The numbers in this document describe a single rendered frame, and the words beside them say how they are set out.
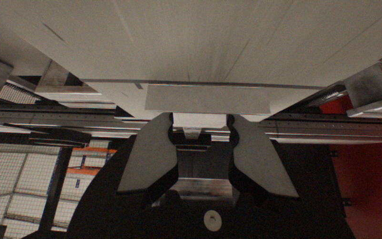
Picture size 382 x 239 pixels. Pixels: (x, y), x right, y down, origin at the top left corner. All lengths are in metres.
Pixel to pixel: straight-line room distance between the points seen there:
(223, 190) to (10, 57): 0.48
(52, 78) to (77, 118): 0.32
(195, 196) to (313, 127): 0.51
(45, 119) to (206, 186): 0.63
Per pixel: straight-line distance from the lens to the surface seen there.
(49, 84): 0.29
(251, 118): 0.18
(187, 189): 0.19
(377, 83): 0.38
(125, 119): 0.22
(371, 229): 1.11
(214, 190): 0.19
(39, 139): 0.60
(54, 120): 0.66
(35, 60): 0.42
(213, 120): 0.17
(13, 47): 0.41
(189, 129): 0.22
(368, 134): 0.77
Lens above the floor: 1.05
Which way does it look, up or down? 17 degrees down
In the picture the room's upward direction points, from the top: 178 degrees counter-clockwise
